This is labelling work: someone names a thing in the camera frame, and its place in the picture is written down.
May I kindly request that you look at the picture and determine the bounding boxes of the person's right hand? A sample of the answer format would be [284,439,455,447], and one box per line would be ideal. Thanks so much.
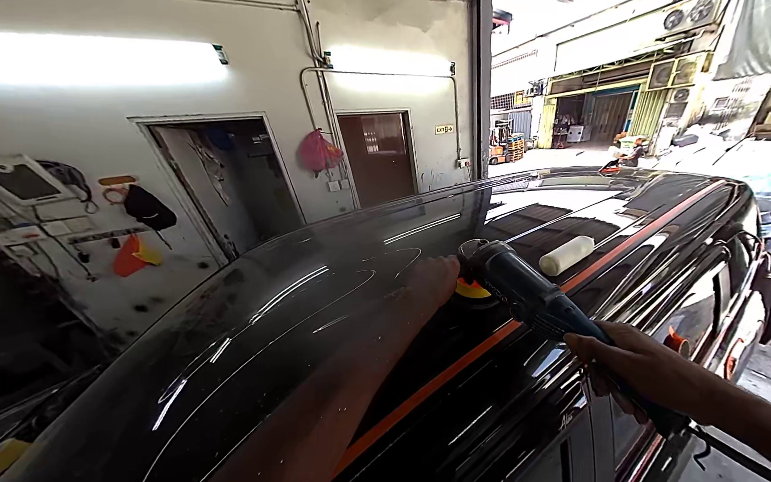
[564,320,720,425]

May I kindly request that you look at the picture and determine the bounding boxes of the person's left hand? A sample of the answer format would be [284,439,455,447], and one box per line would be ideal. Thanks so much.
[407,255,461,307]

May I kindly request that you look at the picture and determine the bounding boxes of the dark blue polishing machine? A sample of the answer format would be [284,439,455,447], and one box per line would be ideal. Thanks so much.
[458,239,693,440]

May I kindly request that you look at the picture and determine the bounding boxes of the person's right forearm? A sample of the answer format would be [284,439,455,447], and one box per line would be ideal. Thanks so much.
[693,375,771,482]

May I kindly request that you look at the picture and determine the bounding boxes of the yellow orange polishing pad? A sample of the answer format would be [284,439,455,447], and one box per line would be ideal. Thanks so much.
[454,277,500,310]

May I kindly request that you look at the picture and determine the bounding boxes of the white plastic bottle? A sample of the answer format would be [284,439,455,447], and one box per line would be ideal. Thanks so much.
[539,235,596,277]

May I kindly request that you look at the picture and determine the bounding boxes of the long orange strip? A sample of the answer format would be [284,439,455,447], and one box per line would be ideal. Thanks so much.
[332,179,726,480]

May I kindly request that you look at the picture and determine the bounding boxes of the orange forklift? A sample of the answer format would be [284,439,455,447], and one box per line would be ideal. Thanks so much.
[489,120,514,166]

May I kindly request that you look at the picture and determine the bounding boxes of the brown door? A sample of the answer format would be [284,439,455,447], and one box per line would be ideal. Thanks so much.
[336,111,418,208]

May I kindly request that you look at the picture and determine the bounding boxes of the pink plastic bag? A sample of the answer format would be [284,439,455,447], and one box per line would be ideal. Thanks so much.
[298,129,345,176]

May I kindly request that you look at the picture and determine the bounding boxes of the short fluorescent tube light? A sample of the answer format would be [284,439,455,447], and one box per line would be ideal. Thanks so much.
[324,46,456,79]

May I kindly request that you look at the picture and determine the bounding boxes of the black car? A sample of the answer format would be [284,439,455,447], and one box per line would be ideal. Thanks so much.
[0,167,771,482]

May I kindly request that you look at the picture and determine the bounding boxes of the silver car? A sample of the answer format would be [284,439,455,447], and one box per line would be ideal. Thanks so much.
[660,137,771,238]

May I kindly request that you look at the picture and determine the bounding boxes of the yellow building with shutter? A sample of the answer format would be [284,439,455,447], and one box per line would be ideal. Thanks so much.
[533,0,728,154]

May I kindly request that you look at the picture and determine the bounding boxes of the yellow cloth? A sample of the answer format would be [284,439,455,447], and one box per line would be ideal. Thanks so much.
[133,238,164,267]

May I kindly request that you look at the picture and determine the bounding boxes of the black cap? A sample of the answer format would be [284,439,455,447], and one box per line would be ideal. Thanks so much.
[123,184,178,233]

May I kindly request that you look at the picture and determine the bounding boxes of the orange cloth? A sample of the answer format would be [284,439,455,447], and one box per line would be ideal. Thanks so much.
[113,234,147,278]

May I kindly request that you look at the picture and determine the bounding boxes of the air conditioner outdoor unit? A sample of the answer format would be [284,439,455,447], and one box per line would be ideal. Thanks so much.
[661,5,689,34]
[687,0,721,25]

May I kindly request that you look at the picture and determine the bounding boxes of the long fluorescent tube light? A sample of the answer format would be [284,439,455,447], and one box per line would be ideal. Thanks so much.
[0,31,229,88]

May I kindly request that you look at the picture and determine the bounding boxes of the white framed grey board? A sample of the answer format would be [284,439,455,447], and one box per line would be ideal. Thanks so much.
[0,154,77,206]

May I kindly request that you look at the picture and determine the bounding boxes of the black power cable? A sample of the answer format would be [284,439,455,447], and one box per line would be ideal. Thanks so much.
[687,423,771,482]

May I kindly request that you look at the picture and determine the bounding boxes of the black metal door post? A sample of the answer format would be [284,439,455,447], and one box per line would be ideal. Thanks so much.
[470,0,493,182]

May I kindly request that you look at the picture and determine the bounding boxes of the wall conduit pipes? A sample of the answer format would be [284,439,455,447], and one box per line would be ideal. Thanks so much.
[297,0,461,202]

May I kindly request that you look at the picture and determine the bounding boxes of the black hook rail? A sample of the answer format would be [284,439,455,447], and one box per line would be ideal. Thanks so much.
[67,228,149,245]

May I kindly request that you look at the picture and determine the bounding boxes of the black hanging cable bundle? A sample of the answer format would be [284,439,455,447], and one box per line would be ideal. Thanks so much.
[37,159,99,214]

